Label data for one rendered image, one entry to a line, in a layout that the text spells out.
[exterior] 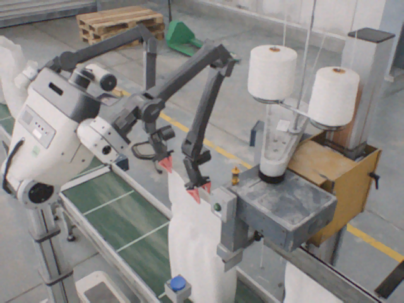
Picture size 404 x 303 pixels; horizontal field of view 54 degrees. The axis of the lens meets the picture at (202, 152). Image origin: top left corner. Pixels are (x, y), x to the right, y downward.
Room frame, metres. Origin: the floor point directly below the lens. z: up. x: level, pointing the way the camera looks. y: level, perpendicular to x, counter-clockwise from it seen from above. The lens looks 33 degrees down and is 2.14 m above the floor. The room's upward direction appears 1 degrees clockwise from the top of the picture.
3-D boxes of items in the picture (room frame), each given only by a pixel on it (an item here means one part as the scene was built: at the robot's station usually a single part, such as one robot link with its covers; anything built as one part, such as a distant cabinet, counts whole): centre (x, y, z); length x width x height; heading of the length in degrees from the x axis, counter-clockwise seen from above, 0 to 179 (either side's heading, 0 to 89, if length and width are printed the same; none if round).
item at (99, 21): (6.90, 1.42, 0.36); 1.20 x 0.82 x 0.14; 127
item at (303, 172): (1.17, -0.34, 1.26); 0.22 x 0.05 x 0.16; 41
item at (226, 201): (1.02, -0.07, 1.29); 0.08 x 0.05 x 0.09; 41
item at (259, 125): (1.53, -0.25, 1.25); 0.10 x 0.08 x 0.12; 156
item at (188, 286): (1.06, 0.09, 0.81); 0.08 x 0.08 x 0.06; 41
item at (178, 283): (1.06, 0.09, 0.84); 0.06 x 0.06 x 0.02
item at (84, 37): (6.93, 1.42, 0.07); 1.20 x 0.82 x 0.14; 129
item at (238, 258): (1.06, -0.11, 0.98); 0.09 x 0.05 x 0.05; 131
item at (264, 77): (1.38, -0.25, 1.61); 0.17 x 0.17 x 0.17
